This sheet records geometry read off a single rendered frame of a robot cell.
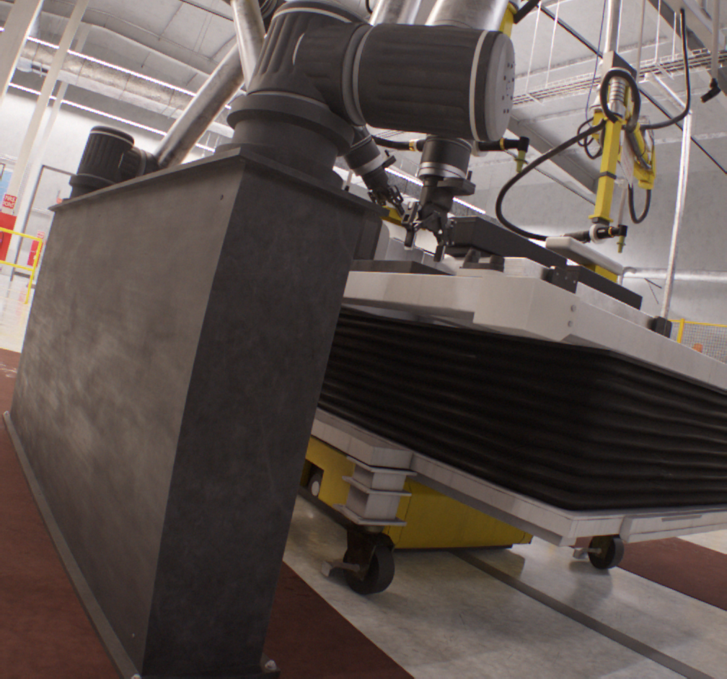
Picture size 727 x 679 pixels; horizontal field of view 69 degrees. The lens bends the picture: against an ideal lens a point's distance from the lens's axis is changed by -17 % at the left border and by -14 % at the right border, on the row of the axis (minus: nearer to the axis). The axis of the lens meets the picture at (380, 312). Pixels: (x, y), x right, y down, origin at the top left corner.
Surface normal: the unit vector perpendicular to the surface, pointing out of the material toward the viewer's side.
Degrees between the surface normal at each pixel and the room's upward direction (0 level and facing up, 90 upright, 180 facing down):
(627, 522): 90
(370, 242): 90
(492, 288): 90
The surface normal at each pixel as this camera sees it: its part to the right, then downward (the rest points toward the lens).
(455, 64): -0.33, 0.04
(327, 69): -0.36, 0.25
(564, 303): 0.54, 0.07
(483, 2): 0.47, -0.22
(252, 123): -0.42, -0.15
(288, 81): -0.06, -0.07
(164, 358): -0.72, -0.22
